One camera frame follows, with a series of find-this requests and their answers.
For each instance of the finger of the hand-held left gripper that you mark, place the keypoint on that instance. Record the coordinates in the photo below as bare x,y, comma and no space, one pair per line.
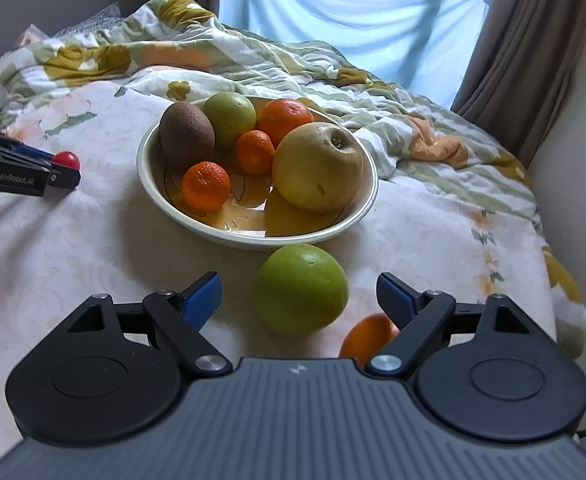
28,151
65,179

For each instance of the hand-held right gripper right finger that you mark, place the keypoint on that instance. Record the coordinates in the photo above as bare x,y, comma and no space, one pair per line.
395,297

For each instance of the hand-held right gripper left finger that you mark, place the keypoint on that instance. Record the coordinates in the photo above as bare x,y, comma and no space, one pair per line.
203,300

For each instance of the red cherry tomato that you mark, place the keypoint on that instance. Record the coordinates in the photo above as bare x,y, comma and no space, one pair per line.
68,160

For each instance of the large orange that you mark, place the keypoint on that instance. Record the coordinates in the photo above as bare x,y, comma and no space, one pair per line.
365,340
285,120

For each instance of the cream bowl with yellow inside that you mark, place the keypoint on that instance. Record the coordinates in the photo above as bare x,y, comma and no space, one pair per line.
243,217

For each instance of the green apple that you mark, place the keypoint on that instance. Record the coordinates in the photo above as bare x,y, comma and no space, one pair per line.
300,292

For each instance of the small mandarin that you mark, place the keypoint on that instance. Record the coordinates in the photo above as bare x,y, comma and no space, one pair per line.
255,152
206,186

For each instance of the brown kiwi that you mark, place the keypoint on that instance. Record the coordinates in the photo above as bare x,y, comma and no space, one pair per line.
185,135

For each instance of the yellow apple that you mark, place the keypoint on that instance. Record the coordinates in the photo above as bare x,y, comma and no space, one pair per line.
315,170

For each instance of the small green lime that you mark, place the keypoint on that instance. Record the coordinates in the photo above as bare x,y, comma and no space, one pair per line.
230,117

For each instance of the white floral tablecloth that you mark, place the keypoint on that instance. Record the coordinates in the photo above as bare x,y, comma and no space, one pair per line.
98,240

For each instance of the pink white packet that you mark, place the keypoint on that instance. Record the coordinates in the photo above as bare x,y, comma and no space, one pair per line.
32,36

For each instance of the grey headboard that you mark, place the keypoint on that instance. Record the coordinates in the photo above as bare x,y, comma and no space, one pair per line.
48,5

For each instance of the grey patterned pillow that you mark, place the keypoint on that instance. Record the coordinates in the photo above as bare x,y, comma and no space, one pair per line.
98,17

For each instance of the floral striped quilt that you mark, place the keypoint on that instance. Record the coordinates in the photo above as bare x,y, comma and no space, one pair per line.
298,65

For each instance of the light blue window cloth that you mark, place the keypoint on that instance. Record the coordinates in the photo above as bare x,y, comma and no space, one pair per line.
348,15

